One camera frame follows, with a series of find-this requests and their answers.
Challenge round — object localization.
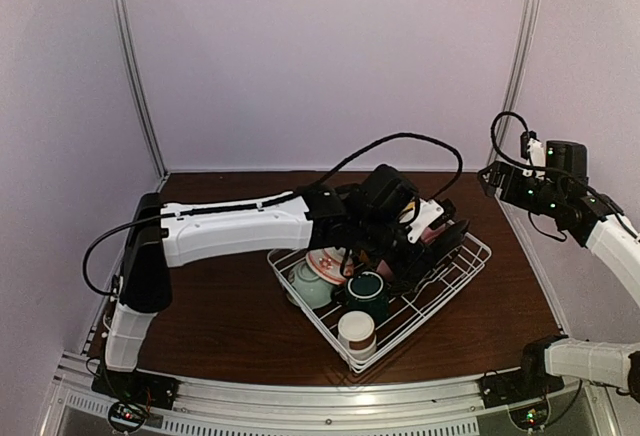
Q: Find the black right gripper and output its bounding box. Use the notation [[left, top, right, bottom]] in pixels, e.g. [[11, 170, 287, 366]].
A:
[[479, 159, 564, 217]]

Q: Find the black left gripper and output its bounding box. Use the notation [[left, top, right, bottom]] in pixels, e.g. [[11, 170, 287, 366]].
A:
[[356, 212, 437, 280]]

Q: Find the black rimmed white plate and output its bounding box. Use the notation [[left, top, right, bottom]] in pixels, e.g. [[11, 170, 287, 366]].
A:
[[426, 219, 470, 280]]

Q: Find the plain pink plate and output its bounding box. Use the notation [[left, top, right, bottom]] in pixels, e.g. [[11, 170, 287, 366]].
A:
[[420, 224, 447, 245]]

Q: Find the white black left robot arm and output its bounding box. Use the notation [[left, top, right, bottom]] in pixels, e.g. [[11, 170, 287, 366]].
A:
[[103, 164, 450, 400]]

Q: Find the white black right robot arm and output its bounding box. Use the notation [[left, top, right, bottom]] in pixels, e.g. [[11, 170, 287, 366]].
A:
[[477, 138, 639, 399]]

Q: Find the dark green mug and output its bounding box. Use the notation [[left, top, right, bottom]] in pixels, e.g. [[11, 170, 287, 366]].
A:
[[332, 271, 390, 326]]

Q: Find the pink white floral bowl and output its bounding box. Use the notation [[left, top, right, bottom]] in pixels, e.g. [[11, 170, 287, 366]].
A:
[[305, 247, 355, 286]]

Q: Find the pale green bowl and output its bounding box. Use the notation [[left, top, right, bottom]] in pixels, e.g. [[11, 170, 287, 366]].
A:
[[287, 261, 333, 310]]

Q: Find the white brown cup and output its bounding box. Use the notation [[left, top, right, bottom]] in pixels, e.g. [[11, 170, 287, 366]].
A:
[[337, 310, 377, 363]]

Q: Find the right circuit board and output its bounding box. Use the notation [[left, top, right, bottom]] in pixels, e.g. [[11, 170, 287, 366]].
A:
[[509, 403, 550, 432]]

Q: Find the circuit board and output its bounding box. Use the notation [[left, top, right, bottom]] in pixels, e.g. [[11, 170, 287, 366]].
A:
[[509, 403, 550, 432], [107, 401, 149, 433]]

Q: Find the left circuit board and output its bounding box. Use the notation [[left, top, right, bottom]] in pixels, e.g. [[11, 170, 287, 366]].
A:
[[107, 401, 149, 433]]

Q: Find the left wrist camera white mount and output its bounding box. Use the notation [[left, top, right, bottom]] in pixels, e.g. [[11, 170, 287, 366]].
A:
[[399, 199, 453, 244]]

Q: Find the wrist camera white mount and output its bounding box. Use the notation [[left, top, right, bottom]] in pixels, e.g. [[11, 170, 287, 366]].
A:
[[399, 199, 453, 244], [520, 130, 546, 180]]

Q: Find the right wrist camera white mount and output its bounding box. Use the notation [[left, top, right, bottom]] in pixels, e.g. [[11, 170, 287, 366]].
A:
[[520, 130, 546, 180]]

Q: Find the white wire dish rack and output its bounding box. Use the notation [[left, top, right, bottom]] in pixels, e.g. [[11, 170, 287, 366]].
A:
[[267, 234, 492, 374]]

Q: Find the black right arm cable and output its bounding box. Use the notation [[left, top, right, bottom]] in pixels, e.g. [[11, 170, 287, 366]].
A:
[[489, 110, 566, 242]]

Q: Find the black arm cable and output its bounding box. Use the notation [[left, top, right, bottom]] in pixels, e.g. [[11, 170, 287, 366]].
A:
[[82, 130, 464, 297], [489, 110, 566, 242]]

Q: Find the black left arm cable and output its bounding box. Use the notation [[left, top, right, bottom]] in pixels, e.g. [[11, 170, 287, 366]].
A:
[[82, 130, 464, 297]]

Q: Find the right aluminium frame post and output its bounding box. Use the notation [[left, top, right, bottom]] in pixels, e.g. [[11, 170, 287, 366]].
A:
[[483, 0, 545, 167]]

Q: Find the aluminium frame post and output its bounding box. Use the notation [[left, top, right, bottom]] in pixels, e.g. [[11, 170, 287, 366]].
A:
[[483, 0, 545, 167], [112, 0, 169, 180]]

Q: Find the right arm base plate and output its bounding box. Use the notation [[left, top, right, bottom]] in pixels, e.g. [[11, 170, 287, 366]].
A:
[[478, 369, 565, 409]]

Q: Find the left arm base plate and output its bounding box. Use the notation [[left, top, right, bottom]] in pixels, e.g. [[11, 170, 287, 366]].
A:
[[91, 369, 179, 410]]

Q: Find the front aluminium rail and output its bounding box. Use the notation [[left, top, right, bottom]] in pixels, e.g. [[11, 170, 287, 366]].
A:
[[36, 353, 623, 435]]

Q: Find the left aluminium frame post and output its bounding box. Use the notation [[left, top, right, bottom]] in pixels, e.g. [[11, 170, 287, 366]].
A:
[[112, 0, 169, 180]]

